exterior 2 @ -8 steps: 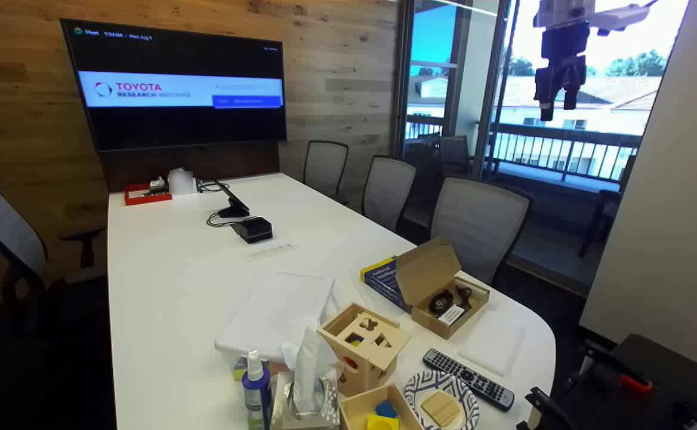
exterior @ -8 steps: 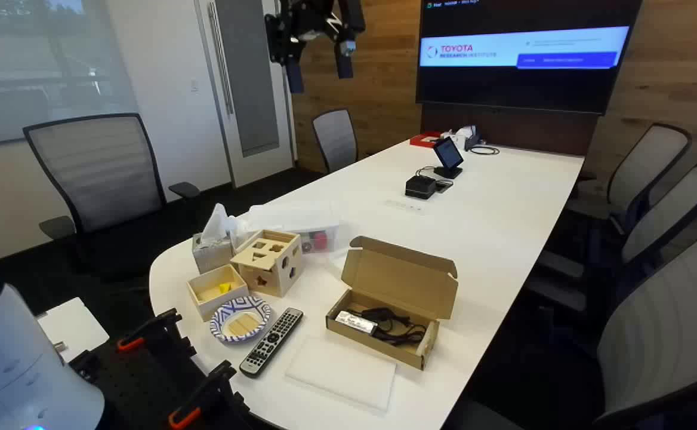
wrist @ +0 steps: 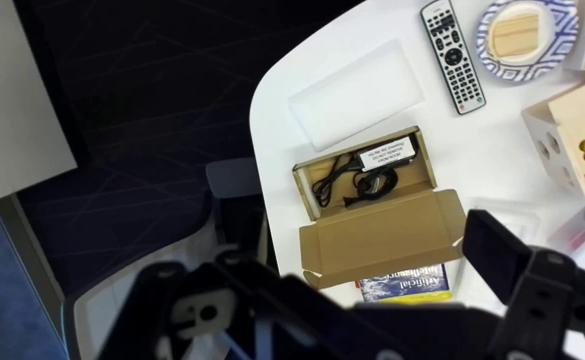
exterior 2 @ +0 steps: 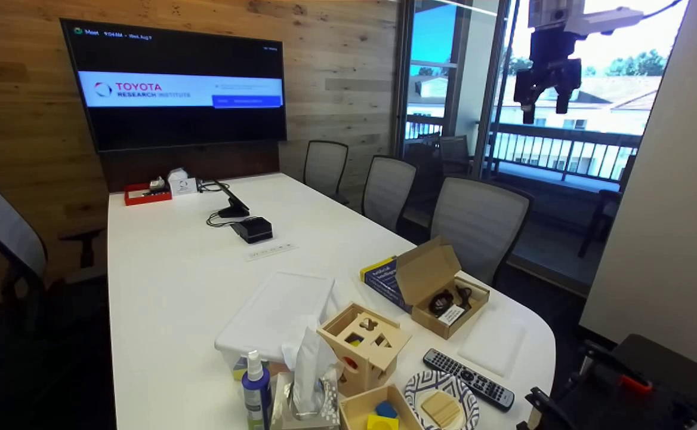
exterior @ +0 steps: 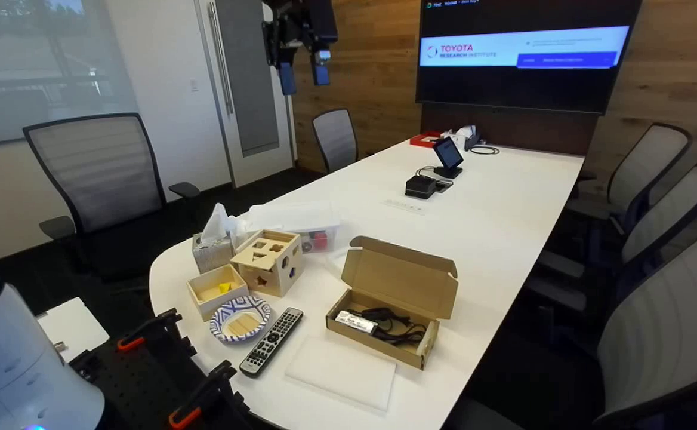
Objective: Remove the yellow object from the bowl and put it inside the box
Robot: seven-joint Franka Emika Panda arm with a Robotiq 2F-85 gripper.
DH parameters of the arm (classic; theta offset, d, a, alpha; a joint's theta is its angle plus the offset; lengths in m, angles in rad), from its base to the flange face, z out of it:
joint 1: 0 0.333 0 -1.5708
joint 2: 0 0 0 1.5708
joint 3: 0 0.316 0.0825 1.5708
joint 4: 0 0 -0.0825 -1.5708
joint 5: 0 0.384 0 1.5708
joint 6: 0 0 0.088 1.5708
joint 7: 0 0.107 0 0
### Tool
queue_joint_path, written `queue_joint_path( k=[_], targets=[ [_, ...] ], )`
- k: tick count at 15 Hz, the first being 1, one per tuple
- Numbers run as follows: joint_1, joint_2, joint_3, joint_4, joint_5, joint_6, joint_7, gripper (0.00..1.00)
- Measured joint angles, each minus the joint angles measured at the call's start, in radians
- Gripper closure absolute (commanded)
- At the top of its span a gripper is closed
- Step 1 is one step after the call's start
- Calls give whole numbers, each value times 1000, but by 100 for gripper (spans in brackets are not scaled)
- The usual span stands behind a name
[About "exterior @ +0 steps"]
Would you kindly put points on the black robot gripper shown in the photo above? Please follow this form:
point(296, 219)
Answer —
point(303, 24)

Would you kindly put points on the light yellow wooden block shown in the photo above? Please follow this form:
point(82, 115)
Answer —
point(241, 323)

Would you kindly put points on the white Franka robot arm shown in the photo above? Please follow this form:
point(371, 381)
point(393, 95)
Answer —
point(15, 360)

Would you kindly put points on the small black box device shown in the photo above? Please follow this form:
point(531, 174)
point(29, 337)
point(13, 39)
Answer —
point(420, 187)

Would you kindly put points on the open cardboard box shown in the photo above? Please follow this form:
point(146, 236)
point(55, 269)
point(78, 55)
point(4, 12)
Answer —
point(400, 275)

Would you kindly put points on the small open wooden box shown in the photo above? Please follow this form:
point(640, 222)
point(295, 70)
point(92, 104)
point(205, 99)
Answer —
point(205, 306)

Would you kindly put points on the blue white paper bowl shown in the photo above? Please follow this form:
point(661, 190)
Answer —
point(222, 326)

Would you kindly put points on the white door with window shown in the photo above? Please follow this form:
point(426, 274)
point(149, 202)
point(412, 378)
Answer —
point(245, 80)

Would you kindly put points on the grey mesh office chair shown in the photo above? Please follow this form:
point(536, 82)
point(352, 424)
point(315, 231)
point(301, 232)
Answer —
point(335, 138)
point(647, 170)
point(667, 215)
point(673, 326)
point(93, 170)

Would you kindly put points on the red tray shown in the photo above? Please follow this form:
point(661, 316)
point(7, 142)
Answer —
point(426, 140)

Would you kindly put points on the black tablet on stand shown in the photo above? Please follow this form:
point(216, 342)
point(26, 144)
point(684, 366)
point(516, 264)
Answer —
point(446, 154)

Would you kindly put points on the wooden shape sorter cube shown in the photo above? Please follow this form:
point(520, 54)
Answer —
point(269, 260)

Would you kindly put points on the yellow toy block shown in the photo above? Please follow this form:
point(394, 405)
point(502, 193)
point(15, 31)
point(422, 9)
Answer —
point(216, 289)

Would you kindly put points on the small white adapter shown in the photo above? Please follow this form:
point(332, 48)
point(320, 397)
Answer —
point(354, 322)

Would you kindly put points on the black remote control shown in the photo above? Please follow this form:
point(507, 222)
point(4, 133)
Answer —
point(273, 341)

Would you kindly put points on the white flat foam sheet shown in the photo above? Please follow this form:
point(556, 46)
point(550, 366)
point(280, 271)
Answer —
point(340, 372)

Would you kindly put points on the white paper sheet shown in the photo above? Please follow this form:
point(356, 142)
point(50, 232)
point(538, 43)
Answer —
point(74, 326)

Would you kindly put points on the wall mounted tv screen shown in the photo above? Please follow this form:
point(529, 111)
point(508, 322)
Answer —
point(524, 86)

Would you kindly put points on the glass wall whiteboard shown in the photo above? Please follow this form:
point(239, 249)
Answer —
point(39, 62)

